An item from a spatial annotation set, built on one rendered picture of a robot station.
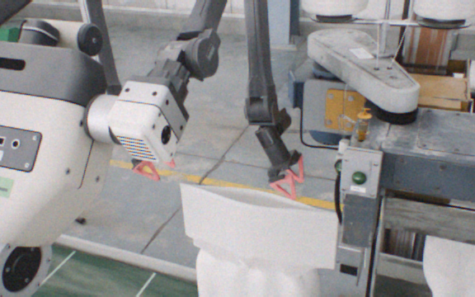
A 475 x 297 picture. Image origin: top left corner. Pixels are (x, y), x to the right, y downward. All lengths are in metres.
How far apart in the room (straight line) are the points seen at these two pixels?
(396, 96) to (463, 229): 0.40
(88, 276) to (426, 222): 1.43
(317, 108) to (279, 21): 4.67
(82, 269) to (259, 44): 1.39
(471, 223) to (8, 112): 1.05
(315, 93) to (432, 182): 0.51
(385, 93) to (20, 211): 0.78
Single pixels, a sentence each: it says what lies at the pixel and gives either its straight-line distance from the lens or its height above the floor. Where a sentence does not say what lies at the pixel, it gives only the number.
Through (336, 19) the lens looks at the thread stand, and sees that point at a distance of 1.27.
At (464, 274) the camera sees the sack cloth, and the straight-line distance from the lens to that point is 1.40.
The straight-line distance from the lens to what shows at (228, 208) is 1.43.
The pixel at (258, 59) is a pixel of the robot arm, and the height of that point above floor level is 1.44.
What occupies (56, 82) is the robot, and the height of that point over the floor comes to 1.52.
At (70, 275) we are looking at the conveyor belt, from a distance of 2.25.
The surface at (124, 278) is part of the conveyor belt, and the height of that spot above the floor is 0.38.
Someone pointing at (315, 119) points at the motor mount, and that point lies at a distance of 1.47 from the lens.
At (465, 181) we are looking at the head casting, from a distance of 1.06.
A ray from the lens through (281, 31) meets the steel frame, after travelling 6.12.
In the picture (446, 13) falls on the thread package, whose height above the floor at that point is 1.55.
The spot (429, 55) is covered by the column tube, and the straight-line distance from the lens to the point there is 1.48.
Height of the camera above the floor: 1.82
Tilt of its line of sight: 29 degrees down
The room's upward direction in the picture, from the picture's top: 3 degrees counter-clockwise
